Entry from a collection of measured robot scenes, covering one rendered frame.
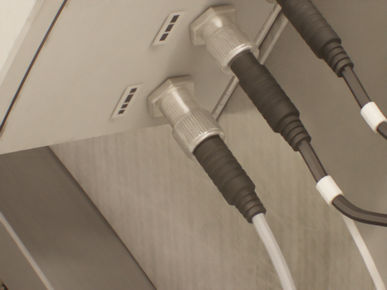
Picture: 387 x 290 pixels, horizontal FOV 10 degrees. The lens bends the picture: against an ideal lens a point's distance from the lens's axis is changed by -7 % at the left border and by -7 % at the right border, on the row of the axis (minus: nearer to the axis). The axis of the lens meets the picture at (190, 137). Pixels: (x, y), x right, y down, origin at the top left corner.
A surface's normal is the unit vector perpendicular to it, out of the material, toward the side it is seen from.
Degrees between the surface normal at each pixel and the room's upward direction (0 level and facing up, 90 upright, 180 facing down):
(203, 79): 133
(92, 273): 42
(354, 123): 90
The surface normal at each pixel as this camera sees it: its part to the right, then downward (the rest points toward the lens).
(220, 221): -0.76, 0.14
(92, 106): 0.51, 0.73
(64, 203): 0.36, -0.73
